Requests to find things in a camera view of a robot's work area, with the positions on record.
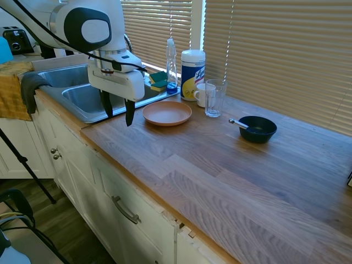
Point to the white ceramic mug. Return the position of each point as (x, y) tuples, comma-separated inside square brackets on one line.
[(202, 96)]

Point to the stainless steel double sink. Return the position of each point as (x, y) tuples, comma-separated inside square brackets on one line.
[(82, 90)]

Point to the grey dish cloth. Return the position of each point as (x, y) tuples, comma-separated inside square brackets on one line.
[(29, 88)]

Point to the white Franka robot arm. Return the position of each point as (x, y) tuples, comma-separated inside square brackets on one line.
[(82, 24)]

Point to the clear drinking glass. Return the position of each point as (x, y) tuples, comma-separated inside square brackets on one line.
[(215, 101)]

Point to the yellow green sponge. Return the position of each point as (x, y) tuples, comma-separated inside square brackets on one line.
[(158, 77), (158, 86)]

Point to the black toaster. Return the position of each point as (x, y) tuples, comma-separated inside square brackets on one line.
[(16, 41)]

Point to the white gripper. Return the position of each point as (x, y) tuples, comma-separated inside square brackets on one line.
[(121, 79)]

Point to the round metal cabinet knob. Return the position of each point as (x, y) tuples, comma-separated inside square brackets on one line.
[(54, 150), (57, 156)]

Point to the black tripod leg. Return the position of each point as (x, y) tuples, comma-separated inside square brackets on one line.
[(27, 167)]

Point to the beige window blind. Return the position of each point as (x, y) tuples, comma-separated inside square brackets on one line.
[(277, 55), (156, 30)]

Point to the peach plastic plate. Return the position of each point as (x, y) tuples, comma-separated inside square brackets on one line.
[(167, 113)]

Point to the chrome sink faucet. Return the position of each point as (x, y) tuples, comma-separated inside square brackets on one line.
[(128, 44)]

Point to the clear dish soap bottle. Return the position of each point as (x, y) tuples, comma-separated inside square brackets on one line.
[(171, 68)]

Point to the white disinfecting wipes canister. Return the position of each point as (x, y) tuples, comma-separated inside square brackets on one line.
[(192, 74)]

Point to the metal spoon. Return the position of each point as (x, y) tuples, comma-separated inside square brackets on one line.
[(238, 123)]

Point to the dark blue bowl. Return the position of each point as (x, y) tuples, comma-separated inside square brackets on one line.
[(258, 132)]

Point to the white kitchen cabinet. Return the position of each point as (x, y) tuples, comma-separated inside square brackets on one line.
[(90, 189)]

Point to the light blue plastic object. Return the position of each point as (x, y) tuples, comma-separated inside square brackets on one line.
[(5, 50)]

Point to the yellow patterned towel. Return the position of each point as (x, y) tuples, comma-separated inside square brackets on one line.
[(12, 90)]

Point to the black cart frame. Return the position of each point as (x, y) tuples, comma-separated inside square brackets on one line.
[(22, 220)]

